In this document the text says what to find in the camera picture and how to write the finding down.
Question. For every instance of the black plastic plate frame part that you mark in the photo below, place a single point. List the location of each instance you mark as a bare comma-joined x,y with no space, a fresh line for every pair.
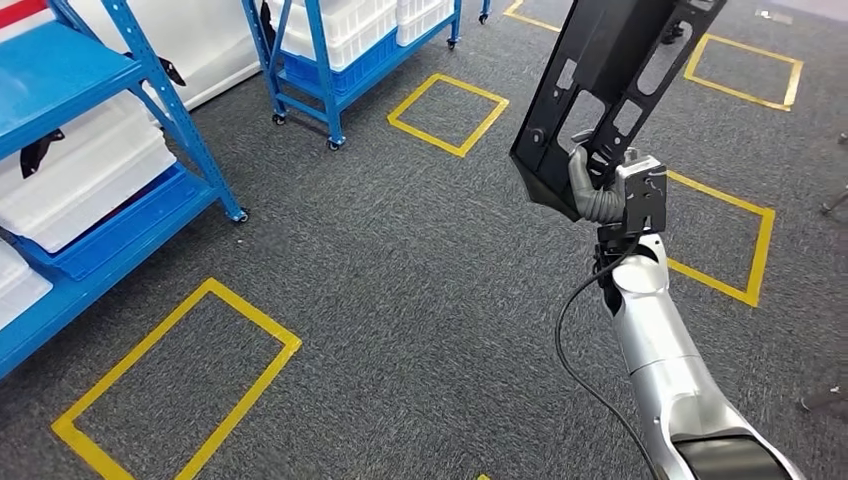
596,53

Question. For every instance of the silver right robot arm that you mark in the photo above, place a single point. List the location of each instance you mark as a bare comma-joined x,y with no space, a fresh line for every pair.
662,344

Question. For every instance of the blue metal shelf rack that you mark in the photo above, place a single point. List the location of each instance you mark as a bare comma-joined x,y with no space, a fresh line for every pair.
321,66
53,73

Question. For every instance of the black rack caster wheel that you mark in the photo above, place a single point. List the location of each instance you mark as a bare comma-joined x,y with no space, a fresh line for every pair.
336,143
279,119
452,44
484,16
242,216

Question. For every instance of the yellow floor tape square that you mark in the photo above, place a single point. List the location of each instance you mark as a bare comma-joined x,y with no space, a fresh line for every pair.
255,316
438,79

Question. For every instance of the black ribbed object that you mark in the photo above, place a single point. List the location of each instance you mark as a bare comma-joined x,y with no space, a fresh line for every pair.
173,74

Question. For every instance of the white car with red stripe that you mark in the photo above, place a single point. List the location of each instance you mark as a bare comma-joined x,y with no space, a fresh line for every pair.
199,40

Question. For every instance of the black plastic clip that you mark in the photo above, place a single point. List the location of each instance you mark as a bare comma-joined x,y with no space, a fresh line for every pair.
36,156

